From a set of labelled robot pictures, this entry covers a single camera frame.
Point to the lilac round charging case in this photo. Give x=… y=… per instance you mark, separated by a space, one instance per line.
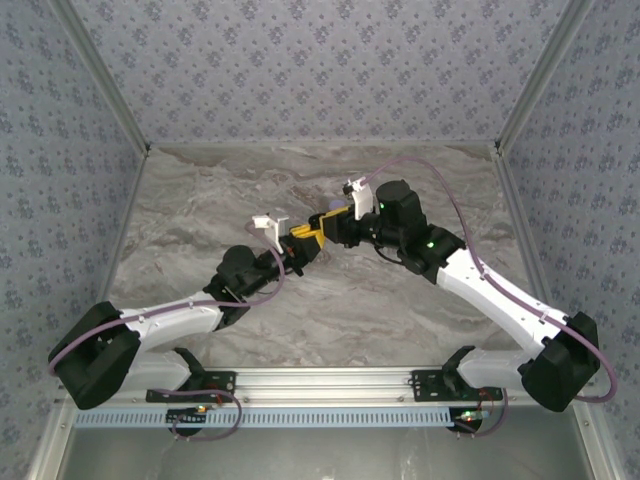
x=336 y=204

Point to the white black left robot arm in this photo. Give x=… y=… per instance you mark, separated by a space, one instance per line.
x=170 y=322

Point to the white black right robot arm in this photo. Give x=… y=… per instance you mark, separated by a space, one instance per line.
x=490 y=297

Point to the small LED circuit board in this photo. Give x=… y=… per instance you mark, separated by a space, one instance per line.
x=200 y=410
x=472 y=415

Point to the silver sheet metal tray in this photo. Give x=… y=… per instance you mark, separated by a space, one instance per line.
x=320 y=455

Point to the thin aluminium table rail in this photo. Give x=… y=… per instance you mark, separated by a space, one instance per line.
x=320 y=145

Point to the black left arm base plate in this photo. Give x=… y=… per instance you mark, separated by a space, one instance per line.
x=220 y=382

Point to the aluminium table side rail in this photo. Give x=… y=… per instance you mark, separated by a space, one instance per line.
x=115 y=250
x=527 y=250

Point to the long aluminium base rail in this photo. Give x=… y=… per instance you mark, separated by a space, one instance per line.
x=320 y=385

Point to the black duct bracket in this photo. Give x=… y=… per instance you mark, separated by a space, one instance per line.
x=180 y=418
x=457 y=425

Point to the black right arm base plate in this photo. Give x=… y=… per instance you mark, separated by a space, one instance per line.
x=425 y=387

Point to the slanted aluminium frame post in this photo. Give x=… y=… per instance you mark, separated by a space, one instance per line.
x=539 y=75
x=108 y=75

